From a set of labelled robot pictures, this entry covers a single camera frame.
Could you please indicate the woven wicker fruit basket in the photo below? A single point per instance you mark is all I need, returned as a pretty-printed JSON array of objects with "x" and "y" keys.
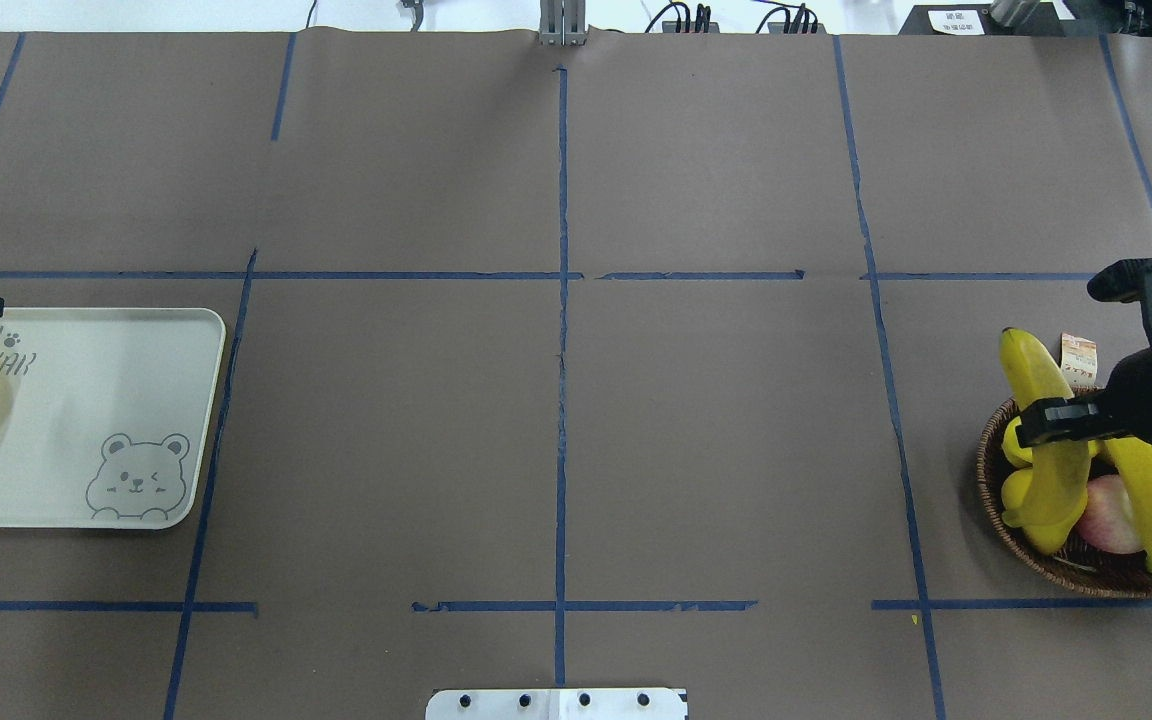
[{"x": 1078, "y": 565}]

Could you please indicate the small paper tag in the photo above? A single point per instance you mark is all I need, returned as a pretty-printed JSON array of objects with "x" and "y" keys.
[{"x": 1079, "y": 361}]

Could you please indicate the yellow star fruit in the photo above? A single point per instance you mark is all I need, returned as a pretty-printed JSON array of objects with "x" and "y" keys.
[{"x": 1019, "y": 457}]

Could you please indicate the yellow orange pear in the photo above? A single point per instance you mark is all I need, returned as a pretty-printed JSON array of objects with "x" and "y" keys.
[{"x": 1013, "y": 494}]

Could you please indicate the white rectangular bear tray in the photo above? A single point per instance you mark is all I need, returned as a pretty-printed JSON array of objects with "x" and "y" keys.
[{"x": 104, "y": 414}]

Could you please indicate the white pedestal base plate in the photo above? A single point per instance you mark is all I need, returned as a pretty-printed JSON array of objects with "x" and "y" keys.
[{"x": 559, "y": 703}]

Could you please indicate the aluminium frame post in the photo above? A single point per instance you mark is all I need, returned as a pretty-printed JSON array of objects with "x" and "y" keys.
[{"x": 563, "y": 23}]

